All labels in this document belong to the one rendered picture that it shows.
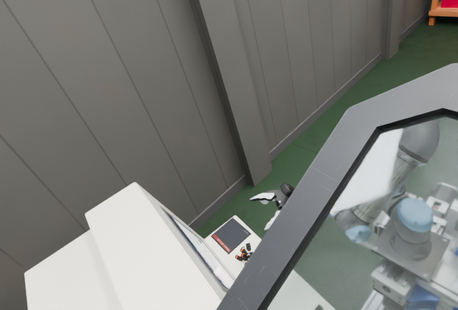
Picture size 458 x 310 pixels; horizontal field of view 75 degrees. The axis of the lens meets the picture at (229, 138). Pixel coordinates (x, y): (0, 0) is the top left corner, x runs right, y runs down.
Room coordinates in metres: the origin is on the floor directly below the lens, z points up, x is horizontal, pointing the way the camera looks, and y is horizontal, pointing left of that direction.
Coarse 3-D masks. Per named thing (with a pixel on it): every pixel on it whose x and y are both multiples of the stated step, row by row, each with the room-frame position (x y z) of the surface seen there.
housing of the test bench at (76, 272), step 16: (80, 240) 0.83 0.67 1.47; (64, 256) 0.77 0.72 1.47; (80, 256) 0.75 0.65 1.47; (96, 256) 0.72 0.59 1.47; (32, 272) 0.75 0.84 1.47; (48, 272) 0.72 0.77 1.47; (64, 272) 0.70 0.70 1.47; (80, 272) 0.68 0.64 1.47; (96, 272) 0.66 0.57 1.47; (32, 288) 0.68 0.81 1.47; (48, 288) 0.65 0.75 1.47; (64, 288) 0.63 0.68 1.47; (80, 288) 0.61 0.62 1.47; (96, 288) 0.60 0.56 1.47; (112, 288) 0.58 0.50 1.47; (32, 304) 0.62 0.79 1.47; (48, 304) 0.60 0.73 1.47; (64, 304) 0.58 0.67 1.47; (80, 304) 0.56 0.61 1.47; (96, 304) 0.54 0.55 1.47; (112, 304) 0.52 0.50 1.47
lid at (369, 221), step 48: (384, 96) 0.52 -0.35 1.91; (432, 96) 0.45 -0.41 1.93; (336, 144) 0.50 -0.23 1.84; (384, 144) 0.44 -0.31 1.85; (432, 144) 0.39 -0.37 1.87; (336, 192) 0.41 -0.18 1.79; (384, 192) 0.36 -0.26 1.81; (432, 192) 0.32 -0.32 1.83; (288, 240) 0.38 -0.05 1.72; (336, 240) 0.34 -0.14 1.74; (384, 240) 0.29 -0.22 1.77; (432, 240) 0.25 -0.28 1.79; (240, 288) 0.35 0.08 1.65; (288, 288) 0.31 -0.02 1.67; (336, 288) 0.27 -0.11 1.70; (384, 288) 0.23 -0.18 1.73; (432, 288) 0.20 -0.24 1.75
